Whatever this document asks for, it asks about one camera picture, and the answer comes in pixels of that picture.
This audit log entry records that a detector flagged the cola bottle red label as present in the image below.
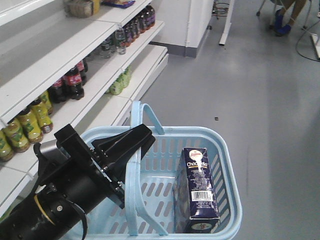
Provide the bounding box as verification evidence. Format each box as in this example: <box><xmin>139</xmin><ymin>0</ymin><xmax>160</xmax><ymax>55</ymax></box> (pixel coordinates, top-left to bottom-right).
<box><xmin>63</xmin><ymin>65</ymin><xmax>85</xmax><ymax>100</ymax></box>
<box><xmin>48</xmin><ymin>78</ymin><xmax>67</xmax><ymax>104</ymax></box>

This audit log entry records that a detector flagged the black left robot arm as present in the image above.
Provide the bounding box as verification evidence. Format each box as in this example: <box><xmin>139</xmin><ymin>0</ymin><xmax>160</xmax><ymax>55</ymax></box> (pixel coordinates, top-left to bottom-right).
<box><xmin>0</xmin><ymin>124</ymin><xmax>155</xmax><ymax>240</ymax></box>

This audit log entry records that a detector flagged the clear water bottle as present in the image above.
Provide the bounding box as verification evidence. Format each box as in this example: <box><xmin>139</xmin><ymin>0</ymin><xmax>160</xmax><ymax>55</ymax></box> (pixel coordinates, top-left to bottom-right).
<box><xmin>115</xmin><ymin>27</ymin><xmax>126</xmax><ymax>55</ymax></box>

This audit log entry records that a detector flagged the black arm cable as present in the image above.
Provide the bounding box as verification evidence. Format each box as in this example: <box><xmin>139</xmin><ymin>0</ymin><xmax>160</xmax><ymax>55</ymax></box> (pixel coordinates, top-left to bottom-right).
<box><xmin>31</xmin><ymin>179</ymin><xmax>88</xmax><ymax>240</ymax></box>

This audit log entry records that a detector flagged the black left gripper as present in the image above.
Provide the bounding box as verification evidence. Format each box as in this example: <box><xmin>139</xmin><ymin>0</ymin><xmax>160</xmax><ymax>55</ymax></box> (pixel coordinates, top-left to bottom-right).
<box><xmin>33</xmin><ymin>124</ymin><xmax>156</xmax><ymax>209</ymax></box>

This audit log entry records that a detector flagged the yellow tea bottle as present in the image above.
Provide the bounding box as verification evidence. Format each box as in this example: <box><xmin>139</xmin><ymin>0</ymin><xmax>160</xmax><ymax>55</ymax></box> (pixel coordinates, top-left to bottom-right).
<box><xmin>3</xmin><ymin>118</ymin><xmax>30</xmax><ymax>153</ymax></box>
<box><xmin>17</xmin><ymin>107</ymin><xmax>43</xmax><ymax>144</ymax></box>

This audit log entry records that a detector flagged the green drink pack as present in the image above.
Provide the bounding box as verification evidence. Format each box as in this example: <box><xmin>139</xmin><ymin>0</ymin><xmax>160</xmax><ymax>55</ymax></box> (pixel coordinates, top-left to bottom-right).
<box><xmin>109</xmin><ymin>75</ymin><xmax>124</xmax><ymax>95</ymax></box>

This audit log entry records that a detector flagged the white store shelving unit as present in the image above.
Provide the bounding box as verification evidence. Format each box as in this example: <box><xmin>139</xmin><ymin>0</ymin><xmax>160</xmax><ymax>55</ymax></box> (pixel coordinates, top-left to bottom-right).
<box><xmin>0</xmin><ymin>0</ymin><xmax>170</xmax><ymax>221</ymax></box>

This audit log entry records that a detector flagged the white desk leg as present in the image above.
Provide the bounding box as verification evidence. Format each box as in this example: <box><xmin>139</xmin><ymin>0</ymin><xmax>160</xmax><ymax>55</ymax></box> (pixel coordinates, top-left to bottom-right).
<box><xmin>219</xmin><ymin>0</ymin><xmax>235</xmax><ymax>46</ymax></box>

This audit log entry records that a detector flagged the dark blue cookie box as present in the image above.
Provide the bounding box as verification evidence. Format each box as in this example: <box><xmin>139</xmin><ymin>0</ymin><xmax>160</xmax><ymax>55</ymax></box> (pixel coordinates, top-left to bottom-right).
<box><xmin>173</xmin><ymin>147</ymin><xmax>220</xmax><ymax>234</ymax></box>

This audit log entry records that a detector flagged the seated person black shirt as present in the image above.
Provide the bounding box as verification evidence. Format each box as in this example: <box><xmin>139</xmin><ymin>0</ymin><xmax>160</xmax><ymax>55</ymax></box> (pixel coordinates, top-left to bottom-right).
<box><xmin>269</xmin><ymin>0</ymin><xmax>311</xmax><ymax>37</ymax></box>

